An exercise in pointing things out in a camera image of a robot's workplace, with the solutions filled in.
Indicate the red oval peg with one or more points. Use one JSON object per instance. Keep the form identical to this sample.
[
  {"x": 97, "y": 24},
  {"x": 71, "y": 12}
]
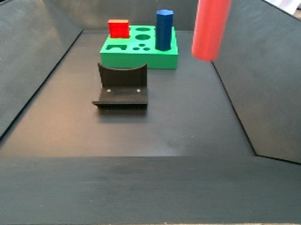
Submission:
[{"x": 210, "y": 23}]

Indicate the green shape sorting board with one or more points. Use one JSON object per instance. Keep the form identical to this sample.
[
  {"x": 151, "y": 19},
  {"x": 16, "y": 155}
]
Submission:
[{"x": 128, "y": 53}]

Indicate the black curved peg holder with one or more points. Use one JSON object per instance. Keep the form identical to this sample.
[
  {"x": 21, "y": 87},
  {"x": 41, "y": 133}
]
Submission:
[{"x": 123, "y": 86}]

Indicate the blue hexagonal peg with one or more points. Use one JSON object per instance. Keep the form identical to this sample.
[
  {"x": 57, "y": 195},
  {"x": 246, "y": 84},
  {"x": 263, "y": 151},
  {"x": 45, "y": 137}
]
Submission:
[{"x": 163, "y": 29}]

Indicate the red square block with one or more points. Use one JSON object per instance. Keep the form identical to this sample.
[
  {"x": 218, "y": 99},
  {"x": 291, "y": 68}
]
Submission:
[{"x": 119, "y": 28}]

